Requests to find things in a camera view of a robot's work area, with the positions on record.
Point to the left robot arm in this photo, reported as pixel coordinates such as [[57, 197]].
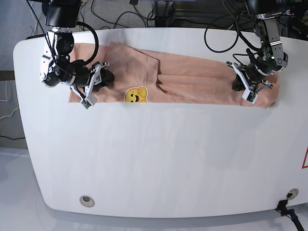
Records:
[[265, 27]]

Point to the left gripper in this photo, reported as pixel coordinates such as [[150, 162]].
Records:
[[253, 76]]

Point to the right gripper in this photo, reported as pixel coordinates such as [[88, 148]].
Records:
[[85, 79]]

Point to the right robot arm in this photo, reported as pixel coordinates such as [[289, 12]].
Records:
[[56, 66]]

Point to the black clamp with cable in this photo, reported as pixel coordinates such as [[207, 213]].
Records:
[[290, 213]]

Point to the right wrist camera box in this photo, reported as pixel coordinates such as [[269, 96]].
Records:
[[88, 101]]

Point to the round grey table grommet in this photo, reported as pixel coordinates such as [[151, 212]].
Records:
[[87, 201]]

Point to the black metal frame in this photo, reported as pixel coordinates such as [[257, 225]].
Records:
[[191, 14]]

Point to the peach T-shirt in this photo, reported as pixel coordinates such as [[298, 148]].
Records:
[[143, 76]]

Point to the round silver table grommet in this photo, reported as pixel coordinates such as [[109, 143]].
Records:
[[292, 194]]

